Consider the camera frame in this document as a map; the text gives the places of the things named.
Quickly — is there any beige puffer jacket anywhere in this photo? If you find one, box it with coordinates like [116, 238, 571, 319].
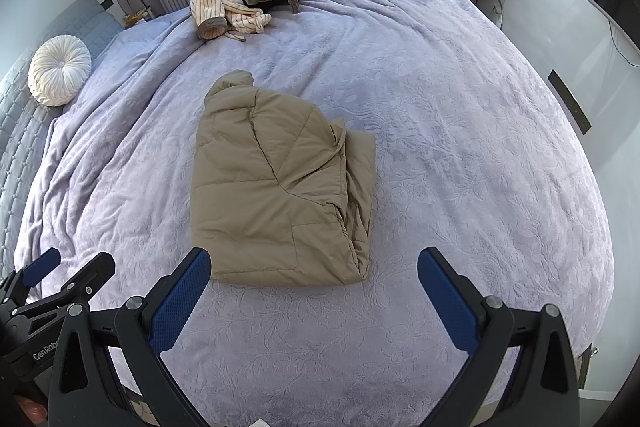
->
[190, 70, 376, 287]

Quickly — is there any person's left hand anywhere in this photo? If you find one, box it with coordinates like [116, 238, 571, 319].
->
[15, 397, 48, 426]

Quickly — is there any grey padded headboard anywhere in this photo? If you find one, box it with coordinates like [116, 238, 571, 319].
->
[0, 0, 122, 277]

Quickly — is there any round white pleated cushion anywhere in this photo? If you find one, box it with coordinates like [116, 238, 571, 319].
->
[27, 35, 92, 107]

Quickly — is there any black television cable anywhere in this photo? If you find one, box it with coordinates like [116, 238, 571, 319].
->
[606, 19, 640, 70]

